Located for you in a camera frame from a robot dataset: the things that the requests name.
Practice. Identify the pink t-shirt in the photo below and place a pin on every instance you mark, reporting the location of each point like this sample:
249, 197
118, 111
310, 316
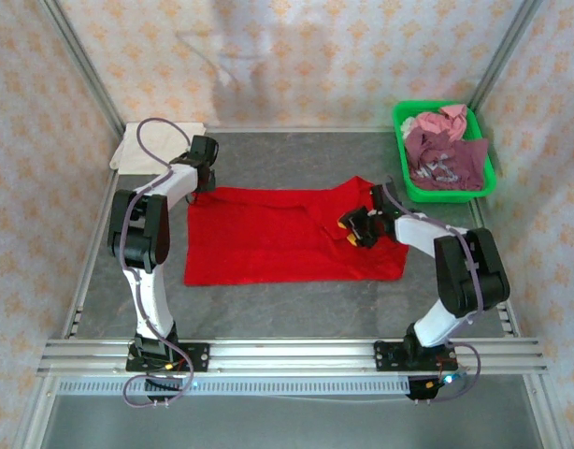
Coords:
436, 122

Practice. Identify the green plastic basket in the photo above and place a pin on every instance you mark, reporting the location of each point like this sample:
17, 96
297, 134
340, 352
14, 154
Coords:
488, 182

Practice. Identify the aluminium mounting rail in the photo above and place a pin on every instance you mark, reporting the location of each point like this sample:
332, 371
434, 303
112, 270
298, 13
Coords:
291, 351

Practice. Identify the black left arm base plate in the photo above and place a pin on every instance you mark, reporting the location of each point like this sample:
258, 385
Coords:
198, 357

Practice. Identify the aluminium frame post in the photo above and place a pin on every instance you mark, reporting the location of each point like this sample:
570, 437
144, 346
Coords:
81, 70
502, 56

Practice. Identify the yellow power connector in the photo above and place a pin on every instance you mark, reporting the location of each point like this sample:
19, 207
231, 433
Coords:
428, 384
167, 367

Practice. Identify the maroon printed t-shirt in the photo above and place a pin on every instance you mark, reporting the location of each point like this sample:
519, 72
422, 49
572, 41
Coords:
460, 163

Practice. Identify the white crumpled cloth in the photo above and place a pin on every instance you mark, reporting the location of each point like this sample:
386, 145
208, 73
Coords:
407, 124

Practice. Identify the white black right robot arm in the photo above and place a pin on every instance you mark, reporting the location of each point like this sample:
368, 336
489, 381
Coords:
436, 327

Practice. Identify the red t-shirt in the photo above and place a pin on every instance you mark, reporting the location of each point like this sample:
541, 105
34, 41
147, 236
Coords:
268, 243

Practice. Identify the white folded t-shirt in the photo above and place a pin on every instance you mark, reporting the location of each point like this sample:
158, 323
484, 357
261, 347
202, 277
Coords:
161, 149

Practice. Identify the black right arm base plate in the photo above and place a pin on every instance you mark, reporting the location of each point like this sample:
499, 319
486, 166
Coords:
387, 357

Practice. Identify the aluminium table back rail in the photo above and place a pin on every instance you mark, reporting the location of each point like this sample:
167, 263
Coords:
291, 129

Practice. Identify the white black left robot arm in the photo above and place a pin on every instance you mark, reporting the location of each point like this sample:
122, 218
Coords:
149, 299

